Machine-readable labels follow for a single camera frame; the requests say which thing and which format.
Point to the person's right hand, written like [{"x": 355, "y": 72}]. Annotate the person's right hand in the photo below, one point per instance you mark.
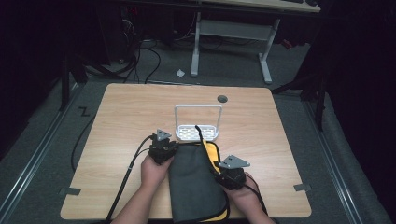
[{"x": 246, "y": 197}]

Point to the grey and yellow cloth bag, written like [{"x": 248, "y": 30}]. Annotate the grey and yellow cloth bag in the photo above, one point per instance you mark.
[{"x": 194, "y": 183}]

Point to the white paper scrap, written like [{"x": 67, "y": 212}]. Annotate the white paper scrap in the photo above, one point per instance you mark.
[{"x": 180, "y": 73}]

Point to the person's left hand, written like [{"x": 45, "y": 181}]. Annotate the person's left hand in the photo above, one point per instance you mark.
[{"x": 152, "y": 172}]

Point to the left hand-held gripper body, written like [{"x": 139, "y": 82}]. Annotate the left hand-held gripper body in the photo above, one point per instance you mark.
[{"x": 162, "y": 147}]

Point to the white metal desk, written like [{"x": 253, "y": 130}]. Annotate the white metal desk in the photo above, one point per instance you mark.
[{"x": 233, "y": 29}]

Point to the black metal stand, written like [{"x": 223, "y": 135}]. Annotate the black metal stand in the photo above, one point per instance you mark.
[
  {"x": 70, "y": 74},
  {"x": 314, "y": 90}
]

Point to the grey tape strip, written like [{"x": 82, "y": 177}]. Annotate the grey tape strip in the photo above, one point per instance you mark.
[
  {"x": 70, "y": 191},
  {"x": 302, "y": 187}
]

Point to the metal floor rail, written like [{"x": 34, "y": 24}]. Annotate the metal floor rail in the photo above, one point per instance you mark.
[
  {"x": 34, "y": 155},
  {"x": 333, "y": 161}
]

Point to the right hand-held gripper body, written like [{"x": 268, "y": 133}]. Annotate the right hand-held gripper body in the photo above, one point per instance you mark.
[{"x": 233, "y": 175}]

